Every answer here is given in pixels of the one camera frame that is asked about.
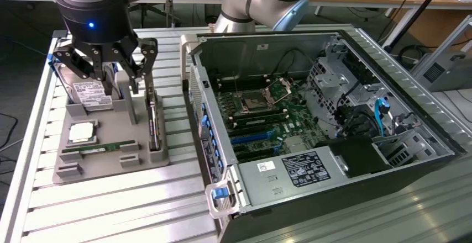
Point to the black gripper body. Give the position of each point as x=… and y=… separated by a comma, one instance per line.
x=95, y=16

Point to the black green graphics card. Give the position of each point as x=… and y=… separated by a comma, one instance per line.
x=153, y=121

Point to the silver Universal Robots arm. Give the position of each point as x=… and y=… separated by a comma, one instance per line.
x=236, y=2

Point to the hard disk with blue rails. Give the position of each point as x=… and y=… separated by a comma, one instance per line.
x=86, y=94

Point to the black office chair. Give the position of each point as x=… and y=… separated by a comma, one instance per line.
x=162, y=12

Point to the silver CPU chip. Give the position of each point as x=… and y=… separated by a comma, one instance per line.
x=81, y=132

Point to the grey parts rack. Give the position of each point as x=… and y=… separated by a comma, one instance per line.
x=110, y=127

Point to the thin metal locking lever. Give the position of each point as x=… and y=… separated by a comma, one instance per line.
x=236, y=84

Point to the green RAM stick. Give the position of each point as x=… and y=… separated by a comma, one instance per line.
x=99, y=147

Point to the metal socket cover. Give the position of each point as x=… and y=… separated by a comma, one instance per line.
x=268, y=94

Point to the dark RAM stick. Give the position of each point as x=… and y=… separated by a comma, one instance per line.
x=255, y=122

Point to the long black expansion slot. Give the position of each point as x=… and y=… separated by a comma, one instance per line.
x=259, y=151
x=249, y=131

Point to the blue expansion slot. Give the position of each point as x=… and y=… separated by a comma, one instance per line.
x=251, y=138

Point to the green Dell motherboard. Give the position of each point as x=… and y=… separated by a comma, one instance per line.
x=295, y=116

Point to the metal disk bay cage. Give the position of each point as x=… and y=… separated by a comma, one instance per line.
x=332, y=80

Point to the silver chipset heatsink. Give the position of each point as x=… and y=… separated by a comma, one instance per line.
x=297, y=145

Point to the grey power supply unit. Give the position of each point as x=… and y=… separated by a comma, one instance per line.
x=265, y=183

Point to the black plastic cover block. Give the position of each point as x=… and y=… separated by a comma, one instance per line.
x=356, y=156

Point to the black stand pole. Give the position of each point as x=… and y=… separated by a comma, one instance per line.
x=422, y=7

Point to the black open PC case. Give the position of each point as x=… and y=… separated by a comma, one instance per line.
x=368, y=190

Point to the grey metal disk bay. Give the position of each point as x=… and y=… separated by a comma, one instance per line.
x=406, y=149

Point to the grey computer tower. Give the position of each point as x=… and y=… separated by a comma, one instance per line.
x=454, y=74

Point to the grey aluminium frame rail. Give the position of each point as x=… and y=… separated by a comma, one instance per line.
x=451, y=37

